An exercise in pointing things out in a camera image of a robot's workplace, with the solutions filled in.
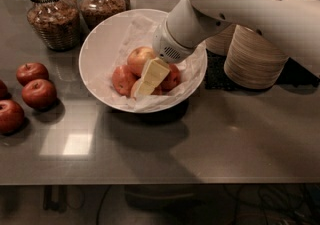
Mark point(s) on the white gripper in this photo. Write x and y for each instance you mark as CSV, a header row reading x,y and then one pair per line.
x,y
165,45

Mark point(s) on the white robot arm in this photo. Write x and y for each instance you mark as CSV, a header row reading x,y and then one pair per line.
x,y
291,25

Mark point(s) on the yellow-red top apple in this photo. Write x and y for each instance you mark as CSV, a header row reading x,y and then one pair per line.
x,y
137,59

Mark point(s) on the red right bowl apple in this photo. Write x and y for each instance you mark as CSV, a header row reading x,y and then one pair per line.
x,y
173,78

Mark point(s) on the red bowl apple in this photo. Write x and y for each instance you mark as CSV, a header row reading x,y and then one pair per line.
x,y
123,80
173,78

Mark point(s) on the yellow-red front bowl apple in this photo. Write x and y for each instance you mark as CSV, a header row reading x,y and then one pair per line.
x,y
133,89

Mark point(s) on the red left bowl apple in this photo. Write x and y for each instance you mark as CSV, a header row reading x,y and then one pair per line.
x,y
123,80

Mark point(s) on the white bowl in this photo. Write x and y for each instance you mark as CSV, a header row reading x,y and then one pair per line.
x,y
100,52

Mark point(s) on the paper bowl stack rear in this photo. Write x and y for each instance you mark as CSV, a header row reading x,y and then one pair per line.
x,y
219,44

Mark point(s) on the paper bowl stack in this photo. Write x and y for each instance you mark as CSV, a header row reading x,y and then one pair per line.
x,y
252,62
219,44

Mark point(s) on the paper bowl stack front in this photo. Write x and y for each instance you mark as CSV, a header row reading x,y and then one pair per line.
x,y
252,62

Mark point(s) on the red apple on table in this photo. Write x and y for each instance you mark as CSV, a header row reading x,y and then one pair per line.
x,y
11,116
39,94
31,71

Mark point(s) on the white paper liner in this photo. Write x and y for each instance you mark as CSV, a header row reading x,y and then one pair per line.
x,y
133,32

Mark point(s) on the glass granola jar front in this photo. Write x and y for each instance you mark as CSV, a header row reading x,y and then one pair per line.
x,y
56,22

